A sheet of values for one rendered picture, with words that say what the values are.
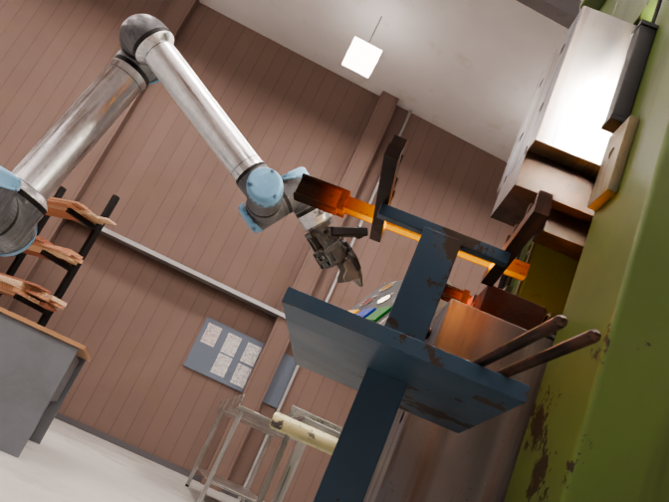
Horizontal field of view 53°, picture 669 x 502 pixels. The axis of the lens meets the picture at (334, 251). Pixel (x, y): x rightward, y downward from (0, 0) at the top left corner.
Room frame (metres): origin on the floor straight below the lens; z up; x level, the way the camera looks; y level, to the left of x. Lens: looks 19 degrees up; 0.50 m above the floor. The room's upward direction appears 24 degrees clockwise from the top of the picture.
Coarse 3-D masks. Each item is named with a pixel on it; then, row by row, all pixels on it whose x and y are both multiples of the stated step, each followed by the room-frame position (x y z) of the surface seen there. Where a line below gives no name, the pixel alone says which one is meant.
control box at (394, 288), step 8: (400, 280) 2.06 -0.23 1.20; (448, 280) 1.84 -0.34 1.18; (392, 288) 2.03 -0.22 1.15; (368, 296) 2.12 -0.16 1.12; (376, 296) 2.06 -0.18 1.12; (384, 296) 1.99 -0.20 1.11; (392, 296) 1.95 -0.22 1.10; (360, 304) 2.08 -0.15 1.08; (368, 304) 2.03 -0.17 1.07; (376, 304) 1.97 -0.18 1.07; (384, 304) 1.93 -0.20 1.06; (392, 304) 1.87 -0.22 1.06; (440, 304) 1.85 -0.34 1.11; (384, 320) 1.80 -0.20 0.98
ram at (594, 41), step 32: (576, 32) 1.29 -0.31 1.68; (608, 32) 1.28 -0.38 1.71; (576, 64) 1.28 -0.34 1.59; (608, 64) 1.28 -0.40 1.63; (544, 96) 1.38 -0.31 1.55; (576, 96) 1.28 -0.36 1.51; (608, 96) 1.28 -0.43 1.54; (544, 128) 1.29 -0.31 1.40; (576, 128) 1.28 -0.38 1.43; (512, 160) 1.51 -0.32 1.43; (576, 160) 1.30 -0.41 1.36
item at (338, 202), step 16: (304, 176) 1.10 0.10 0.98; (304, 192) 1.11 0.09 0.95; (320, 192) 1.10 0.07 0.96; (336, 192) 1.10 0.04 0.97; (320, 208) 1.11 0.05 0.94; (336, 208) 1.09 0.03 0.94; (352, 208) 1.08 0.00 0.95; (368, 208) 1.08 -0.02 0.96; (416, 240) 1.09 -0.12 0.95; (464, 256) 1.07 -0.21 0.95; (512, 272) 1.05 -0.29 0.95
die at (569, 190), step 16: (528, 160) 1.34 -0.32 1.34; (544, 160) 1.33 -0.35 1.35; (512, 176) 1.42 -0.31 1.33; (528, 176) 1.34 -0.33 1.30; (544, 176) 1.33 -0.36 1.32; (560, 176) 1.33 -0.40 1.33; (576, 176) 1.33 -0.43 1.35; (592, 176) 1.33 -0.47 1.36; (512, 192) 1.38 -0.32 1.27; (528, 192) 1.35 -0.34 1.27; (560, 192) 1.33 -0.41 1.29; (576, 192) 1.33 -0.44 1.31; (496, 208) 1.48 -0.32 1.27; (512, 208) 1.45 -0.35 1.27; (560, 208) 1.35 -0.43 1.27; (576, 208) 1.33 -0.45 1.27; (512, 224) 1.52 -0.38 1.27
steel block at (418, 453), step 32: (448, 320) 1.20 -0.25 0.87; (480, 320) 1.19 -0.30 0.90; (448, 352) 1.19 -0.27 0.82; (480, 352) 1.19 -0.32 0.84; (416, 416) 1.20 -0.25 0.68; (512, 416) 1.18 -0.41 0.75; (384, 448) 1.35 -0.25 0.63; (416, 448) 1.19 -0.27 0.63; (448, 448) 1.19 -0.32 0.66; (480, 448) 1.19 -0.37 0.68; (512, 448) 1.18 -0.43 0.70; (384, 480) 1.20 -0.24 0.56; (416, 480) 1.19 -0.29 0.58; (448, 480) 1.19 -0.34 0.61; (480, 480) 1.19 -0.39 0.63
